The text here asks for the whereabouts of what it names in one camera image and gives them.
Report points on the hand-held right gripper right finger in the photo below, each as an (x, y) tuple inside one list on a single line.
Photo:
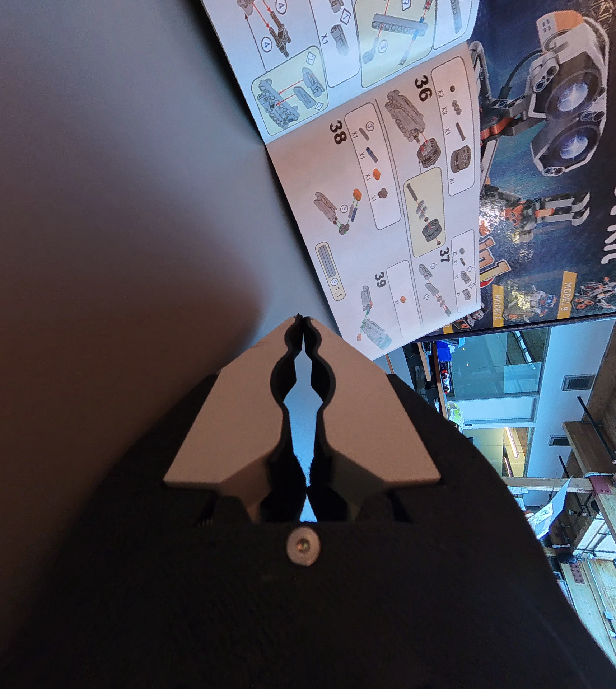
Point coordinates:
[(383, 430)]

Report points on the ceiling light strip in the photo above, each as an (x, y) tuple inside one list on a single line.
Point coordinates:
[(510, 441)]

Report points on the distant cluttered workbench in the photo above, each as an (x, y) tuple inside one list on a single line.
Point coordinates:
[(429, 382)]

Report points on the white paper sheet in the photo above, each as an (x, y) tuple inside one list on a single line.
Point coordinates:
[(550, 511)]

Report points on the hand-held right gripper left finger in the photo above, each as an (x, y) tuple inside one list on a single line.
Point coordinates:
[(222, 430)]

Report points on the robot kit box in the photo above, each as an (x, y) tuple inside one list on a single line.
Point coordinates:
[(572, 242)]

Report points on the glass partition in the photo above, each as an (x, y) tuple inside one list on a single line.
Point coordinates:
[(494, 371)]

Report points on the open instruction booklet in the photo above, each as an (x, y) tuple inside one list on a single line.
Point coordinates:
[(308, 177)]

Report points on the wall vent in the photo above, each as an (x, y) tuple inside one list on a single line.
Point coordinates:
[(577, 383)]

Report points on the wooden roof beam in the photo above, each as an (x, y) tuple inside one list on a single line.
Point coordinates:
[(592, 452)]

